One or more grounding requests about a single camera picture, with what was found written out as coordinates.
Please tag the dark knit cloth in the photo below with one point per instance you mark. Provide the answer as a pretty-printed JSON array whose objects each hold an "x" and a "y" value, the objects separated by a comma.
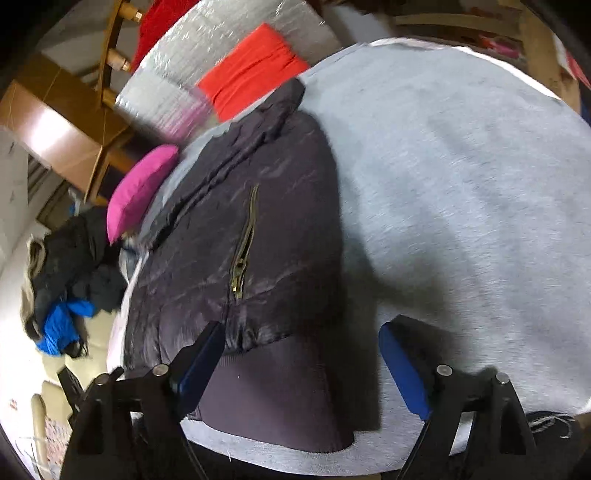
[{"x": 549, "y": 424}]

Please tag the blue jacket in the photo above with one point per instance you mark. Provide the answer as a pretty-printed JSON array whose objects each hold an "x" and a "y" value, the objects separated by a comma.
[{"x": 57, "y": 325}]

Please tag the wooden cabinet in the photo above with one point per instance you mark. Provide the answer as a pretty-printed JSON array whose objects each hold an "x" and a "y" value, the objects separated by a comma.
[{"x": 46, "y": 124}]

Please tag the silver foil insulation mat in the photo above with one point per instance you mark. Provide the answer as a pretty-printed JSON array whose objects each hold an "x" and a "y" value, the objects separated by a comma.
[{"x": 184, "y": 60}]

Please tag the wooden shelf rack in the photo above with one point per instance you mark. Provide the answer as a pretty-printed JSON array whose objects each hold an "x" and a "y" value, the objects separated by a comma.
[{"x": 535, "y": 41}]

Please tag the red cloth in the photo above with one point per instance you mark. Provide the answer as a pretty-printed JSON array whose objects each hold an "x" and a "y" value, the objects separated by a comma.
[{"x": 157, "y": 23}]

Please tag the wooden banister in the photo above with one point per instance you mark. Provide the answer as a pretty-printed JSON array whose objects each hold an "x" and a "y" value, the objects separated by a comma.
[{"x": 111, "y": 46}]

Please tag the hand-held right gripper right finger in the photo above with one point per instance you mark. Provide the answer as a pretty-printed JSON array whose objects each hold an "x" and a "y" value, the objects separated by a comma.
[{"x": 406, "y": 374}]

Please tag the black coat pile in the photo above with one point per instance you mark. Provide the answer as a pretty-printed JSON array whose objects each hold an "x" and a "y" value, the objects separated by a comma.
[{"x": 78, "y": 258}]

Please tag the light grey garment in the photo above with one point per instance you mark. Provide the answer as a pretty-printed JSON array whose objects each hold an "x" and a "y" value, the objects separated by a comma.
[{"x": 131, "y": 258}]

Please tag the red pillow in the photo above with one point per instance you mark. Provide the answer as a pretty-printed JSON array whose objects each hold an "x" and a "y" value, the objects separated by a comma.
[{"x": 254, "y": 74}]

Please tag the pink pillow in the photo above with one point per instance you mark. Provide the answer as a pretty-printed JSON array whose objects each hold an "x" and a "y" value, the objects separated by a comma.
[{"x": 138, "y": 194}]

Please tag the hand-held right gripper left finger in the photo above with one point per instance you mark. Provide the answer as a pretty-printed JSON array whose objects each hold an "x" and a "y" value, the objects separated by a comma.
[{"x": 198, "y": 369}]

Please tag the dark navy quilted jacket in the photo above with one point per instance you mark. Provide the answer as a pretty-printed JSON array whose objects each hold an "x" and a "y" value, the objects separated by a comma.
[{"x": 258, "y": 277}]

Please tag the white bed sheet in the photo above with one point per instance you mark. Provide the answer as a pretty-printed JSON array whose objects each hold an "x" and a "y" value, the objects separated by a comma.
[{"x": 115, "y": 341}]

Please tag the beige fleece garment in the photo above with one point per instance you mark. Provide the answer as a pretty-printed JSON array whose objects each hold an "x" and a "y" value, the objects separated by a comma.
[{"x": 32, "y": 277}]

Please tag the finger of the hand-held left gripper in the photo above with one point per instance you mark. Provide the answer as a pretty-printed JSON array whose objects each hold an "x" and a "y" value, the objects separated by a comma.
[{"x": 69, "y": 385}]

